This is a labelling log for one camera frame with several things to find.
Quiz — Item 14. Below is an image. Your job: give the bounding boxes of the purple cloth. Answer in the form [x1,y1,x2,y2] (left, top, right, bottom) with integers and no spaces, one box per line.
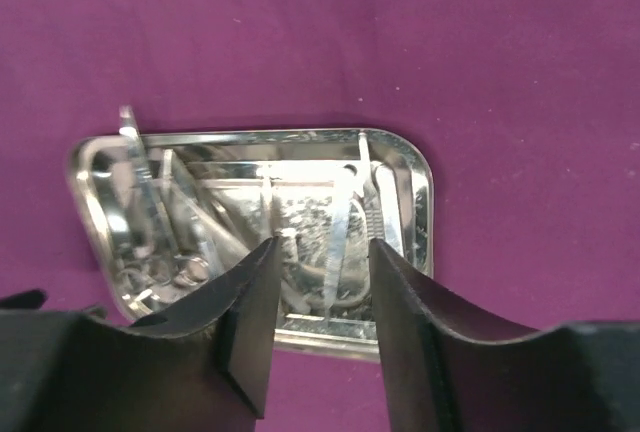
[0,0,640,432]

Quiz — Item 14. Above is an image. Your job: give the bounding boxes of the steel instrument tray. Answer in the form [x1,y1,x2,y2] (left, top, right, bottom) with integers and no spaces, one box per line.
[69,129,434,361]

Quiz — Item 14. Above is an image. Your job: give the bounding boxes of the long steel scissors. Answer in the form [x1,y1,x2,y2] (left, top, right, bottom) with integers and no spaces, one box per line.
[119,105,220,281]

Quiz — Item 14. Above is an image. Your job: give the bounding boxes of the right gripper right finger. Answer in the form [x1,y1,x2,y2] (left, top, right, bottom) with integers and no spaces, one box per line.
[369,239,639,431]

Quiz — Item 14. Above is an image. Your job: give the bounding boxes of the fine pointed steel tweezers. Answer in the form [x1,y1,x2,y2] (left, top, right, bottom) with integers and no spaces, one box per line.
[323,166,356,318]

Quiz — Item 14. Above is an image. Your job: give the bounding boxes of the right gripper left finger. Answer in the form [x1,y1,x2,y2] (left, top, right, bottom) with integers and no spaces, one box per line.
[1,238,280,431]

